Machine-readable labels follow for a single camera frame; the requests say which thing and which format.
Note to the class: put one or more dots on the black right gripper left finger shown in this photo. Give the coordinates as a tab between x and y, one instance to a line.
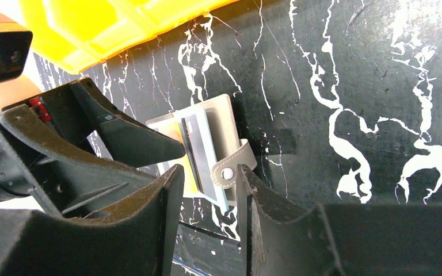
133	236

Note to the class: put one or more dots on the orange credit card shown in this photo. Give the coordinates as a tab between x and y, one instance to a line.
172	129

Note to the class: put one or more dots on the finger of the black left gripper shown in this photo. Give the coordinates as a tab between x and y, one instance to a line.
78	108
66	180

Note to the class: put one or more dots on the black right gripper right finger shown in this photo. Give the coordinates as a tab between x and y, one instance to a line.
280	238

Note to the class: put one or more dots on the black credit card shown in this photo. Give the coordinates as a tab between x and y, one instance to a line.
200	151

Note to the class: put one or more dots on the grey card holder wallet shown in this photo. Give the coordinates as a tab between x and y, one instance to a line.
230	150

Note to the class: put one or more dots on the yellow plastic triple bin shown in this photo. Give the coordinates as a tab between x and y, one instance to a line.
75	35

